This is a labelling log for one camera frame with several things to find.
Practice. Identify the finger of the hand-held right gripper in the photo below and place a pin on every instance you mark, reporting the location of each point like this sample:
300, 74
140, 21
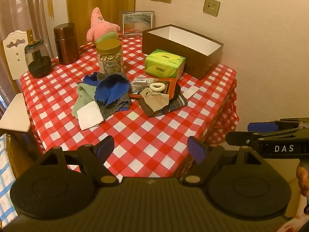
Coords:
241, 139
262, 126

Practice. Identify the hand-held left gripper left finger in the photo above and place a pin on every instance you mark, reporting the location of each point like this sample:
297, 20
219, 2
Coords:
106, 147

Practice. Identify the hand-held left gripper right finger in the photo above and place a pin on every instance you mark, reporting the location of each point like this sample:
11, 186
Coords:
196, 150

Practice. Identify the grey cloth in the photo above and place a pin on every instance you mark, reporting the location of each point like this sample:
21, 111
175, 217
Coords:
113, 110

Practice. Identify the striped knit sock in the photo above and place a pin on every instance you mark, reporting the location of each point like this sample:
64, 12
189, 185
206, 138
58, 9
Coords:
173, 105

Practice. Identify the green cloth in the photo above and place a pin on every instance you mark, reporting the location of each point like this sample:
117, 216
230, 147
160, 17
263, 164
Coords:
83, 96

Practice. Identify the brown cardboard box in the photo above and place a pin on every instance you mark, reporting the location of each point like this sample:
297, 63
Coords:
169, 46

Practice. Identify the person's right hand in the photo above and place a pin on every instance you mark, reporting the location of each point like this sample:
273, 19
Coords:
303, 176

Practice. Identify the white cloth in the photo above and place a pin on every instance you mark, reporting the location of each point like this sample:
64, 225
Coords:
89, 116

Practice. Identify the red white checked tablecloth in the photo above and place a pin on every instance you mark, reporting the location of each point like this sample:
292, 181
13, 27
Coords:
144, 130

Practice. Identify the beige sock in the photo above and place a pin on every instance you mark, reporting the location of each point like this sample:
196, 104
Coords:
154, 101

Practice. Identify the orange flat box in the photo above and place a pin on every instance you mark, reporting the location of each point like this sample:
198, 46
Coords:
170, 87

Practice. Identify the bag of cotton swabs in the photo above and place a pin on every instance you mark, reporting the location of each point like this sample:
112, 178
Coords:
141, 84

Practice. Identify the red and white packet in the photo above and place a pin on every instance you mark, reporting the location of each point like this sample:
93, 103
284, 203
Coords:
292, 223

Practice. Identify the nut jar with gold lid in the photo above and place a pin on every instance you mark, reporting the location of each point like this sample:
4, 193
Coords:
109, 60

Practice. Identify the green tissue box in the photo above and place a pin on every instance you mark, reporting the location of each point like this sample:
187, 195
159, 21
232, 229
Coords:
164, 62

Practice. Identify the blue checked cloth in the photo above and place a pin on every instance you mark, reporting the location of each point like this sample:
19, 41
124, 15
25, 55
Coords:
4, 174

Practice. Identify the glass jar with dark contents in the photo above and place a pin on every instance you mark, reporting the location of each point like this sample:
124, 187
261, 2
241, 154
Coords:
38, 62

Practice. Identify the brown metal canister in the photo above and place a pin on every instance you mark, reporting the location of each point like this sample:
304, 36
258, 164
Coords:
65, 43

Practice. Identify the pink starfish plush toy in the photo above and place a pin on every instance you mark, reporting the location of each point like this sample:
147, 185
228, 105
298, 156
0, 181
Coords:
99, 26

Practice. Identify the white wooden chair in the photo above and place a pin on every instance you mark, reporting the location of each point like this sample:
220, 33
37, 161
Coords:
14, 60

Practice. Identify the sheer curtain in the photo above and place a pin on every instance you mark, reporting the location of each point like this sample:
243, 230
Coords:
24, 4

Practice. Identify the clear picture frame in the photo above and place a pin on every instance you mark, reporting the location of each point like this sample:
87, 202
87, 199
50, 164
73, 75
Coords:
137, 23

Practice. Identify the beige network wall socket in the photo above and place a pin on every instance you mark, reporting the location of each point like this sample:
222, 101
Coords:
211, 7

